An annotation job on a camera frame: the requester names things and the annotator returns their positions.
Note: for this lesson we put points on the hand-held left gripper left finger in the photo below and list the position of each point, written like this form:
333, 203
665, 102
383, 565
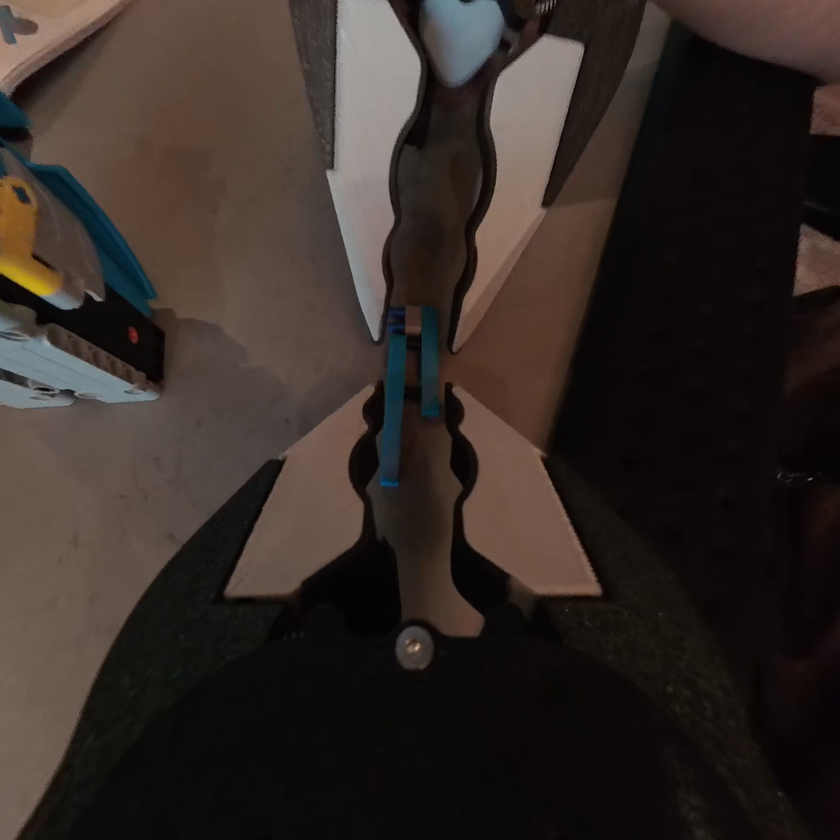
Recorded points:
295, 525

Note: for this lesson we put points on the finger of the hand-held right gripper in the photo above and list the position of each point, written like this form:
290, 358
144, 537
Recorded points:
367, 131
525, 131

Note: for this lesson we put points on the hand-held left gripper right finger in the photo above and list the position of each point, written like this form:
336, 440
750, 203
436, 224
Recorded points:
525, 525

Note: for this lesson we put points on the teal long holed beam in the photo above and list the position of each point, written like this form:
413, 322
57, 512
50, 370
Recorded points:
392, 420

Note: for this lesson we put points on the teal short beam with pins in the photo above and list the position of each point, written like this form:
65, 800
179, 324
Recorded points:
430, 367

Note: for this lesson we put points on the blue grey toy robot model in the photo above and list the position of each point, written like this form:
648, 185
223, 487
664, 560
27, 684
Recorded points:
79, 328

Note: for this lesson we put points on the person's right forearm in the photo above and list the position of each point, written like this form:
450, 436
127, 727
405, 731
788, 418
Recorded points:
754, 29

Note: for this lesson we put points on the folded instruction booklet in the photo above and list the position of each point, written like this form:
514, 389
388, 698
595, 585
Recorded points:
46, 33

